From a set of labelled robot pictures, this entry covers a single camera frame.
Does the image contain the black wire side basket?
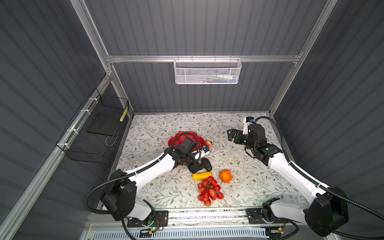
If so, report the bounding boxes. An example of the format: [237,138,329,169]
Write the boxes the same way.
[57,91,130,164]

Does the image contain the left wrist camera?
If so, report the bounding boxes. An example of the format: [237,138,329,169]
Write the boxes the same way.
[192,146,210,161]

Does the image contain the items in white basket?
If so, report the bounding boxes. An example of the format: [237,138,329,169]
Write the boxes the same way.
[198,74,238,84]

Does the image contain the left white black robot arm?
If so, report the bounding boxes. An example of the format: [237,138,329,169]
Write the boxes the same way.
[100,136,211,226]

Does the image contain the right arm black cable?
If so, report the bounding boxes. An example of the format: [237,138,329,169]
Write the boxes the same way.
[254,115,384,240]

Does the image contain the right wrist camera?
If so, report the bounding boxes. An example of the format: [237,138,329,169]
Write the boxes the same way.
[243,116,255,135]

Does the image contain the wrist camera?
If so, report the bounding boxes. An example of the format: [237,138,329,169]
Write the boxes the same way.
[192,146,210,161]
[243,116,255,135]

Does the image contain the white wire mesh basket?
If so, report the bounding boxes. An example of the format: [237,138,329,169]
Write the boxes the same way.
[173,57,242,85]

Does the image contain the yellow marker in basket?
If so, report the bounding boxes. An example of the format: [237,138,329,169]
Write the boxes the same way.
[120,108,128,122]

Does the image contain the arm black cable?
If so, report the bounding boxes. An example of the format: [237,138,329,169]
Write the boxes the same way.
[254,115,384,240]
[83,131,202,215]

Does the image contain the red fake grape bunch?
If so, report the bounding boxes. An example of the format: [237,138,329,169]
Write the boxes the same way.
[198,176,224,207]

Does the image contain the dark fake avocado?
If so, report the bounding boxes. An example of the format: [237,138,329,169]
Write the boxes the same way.
[201,158,212,172]

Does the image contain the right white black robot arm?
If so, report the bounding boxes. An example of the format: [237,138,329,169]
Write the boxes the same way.
[227,123,349,237]

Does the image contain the floral table mat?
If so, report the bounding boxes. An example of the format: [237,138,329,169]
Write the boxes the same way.
[101,112,308,210]

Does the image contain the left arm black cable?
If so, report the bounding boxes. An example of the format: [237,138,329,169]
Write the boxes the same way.
[83,131,202,215]

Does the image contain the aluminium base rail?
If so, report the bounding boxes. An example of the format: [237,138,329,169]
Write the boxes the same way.
[86,206,328,230]

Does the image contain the yellow fake squash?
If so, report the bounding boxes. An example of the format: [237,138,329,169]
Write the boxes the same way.
[192,172,213,182]

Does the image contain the orange fake bell pepper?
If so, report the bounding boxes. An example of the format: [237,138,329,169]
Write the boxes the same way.
[219,170,233,183]

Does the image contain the red flower-shaped fruit bowl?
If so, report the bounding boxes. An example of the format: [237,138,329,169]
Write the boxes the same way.
[168,131,206,151]

